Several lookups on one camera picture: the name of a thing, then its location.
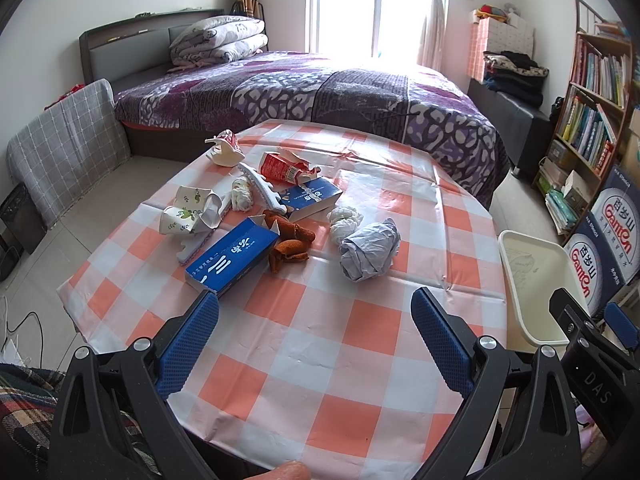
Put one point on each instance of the upper Ganten water carton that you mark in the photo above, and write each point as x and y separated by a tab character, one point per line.
616	211

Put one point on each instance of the folded floral quilt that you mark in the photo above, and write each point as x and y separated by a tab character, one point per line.
221	39

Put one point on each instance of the orange white checkered tablecloth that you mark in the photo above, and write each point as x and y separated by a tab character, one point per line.
307	365

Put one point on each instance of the window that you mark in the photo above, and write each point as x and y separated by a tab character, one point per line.
387	29

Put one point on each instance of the pile of folded clothes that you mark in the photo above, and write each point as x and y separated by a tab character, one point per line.
515	74

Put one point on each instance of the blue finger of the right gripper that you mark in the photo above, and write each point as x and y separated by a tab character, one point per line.
622	326

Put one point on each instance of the red crushed milk carton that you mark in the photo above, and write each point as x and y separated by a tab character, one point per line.
286	166

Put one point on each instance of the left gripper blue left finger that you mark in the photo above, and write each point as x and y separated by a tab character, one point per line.
180	342

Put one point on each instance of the pink checkered storage box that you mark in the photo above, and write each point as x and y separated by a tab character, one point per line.
489	34

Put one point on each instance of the crushed red white paper cup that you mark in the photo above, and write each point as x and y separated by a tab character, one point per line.
224	149

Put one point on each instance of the plaid clothing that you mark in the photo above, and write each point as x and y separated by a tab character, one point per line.
58	428

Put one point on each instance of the orange brown peel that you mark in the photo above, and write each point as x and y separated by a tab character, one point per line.
294	241

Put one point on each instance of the long blue tissue box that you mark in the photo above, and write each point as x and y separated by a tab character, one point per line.
233	256

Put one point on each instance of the white printed tissue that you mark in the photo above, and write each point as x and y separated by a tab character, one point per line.
241	195

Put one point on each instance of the ganten water carton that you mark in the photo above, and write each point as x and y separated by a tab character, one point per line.
616	211
594	265

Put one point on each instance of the wooden bookshelf with books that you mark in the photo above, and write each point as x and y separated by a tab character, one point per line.
591	130

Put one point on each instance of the white plastic trash bin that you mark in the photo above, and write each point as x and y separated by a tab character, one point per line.
534	269

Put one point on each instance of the bed with purple blanket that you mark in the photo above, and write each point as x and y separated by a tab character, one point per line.
406	103

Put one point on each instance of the black small bin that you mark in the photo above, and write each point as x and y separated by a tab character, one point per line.
23	228

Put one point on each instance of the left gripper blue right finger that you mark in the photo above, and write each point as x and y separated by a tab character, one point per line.
436	327

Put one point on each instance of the crushed floral paper cup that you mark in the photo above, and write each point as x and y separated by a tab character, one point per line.
193	211

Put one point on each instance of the operator thumb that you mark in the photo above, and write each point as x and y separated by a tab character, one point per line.
289	471

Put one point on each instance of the dark bed headboard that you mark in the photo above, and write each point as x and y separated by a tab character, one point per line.
138	45

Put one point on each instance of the lower Ganten water carton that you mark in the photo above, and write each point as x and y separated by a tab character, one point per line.
594	265

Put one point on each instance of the blue biscuit box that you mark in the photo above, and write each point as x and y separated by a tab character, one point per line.
304	200

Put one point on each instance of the black storage bench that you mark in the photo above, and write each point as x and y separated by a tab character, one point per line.
526	133

